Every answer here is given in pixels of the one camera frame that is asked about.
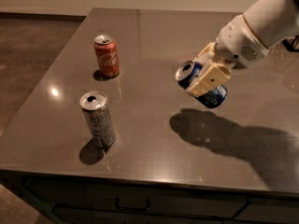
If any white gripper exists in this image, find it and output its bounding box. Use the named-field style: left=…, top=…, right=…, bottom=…
left=186, top=15, right=269, bottom=97

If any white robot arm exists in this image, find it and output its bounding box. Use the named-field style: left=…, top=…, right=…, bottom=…
left=187, top=0, right=299, bottom=97

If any red coca-cola can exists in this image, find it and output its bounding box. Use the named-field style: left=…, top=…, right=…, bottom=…
left=94, top=34, right=120, bottom=77

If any black drawer handle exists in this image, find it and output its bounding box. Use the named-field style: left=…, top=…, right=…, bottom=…
left=115, top=198, right=150, bottom=212

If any blue pepsi can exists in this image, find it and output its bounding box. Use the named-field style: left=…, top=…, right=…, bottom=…
left=175, top=60, right=231, bottom=108

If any right dark drawer front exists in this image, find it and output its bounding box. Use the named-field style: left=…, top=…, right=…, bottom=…
left=235, top=198, right=299, bottom=224

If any tall silver drink can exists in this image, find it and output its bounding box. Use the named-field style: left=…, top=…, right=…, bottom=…
left=79, top=91, right=115, bottom=148

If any dark cabinet drawer front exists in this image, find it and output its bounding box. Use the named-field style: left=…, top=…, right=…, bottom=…
left=25, top=178, right=246, bottom=218

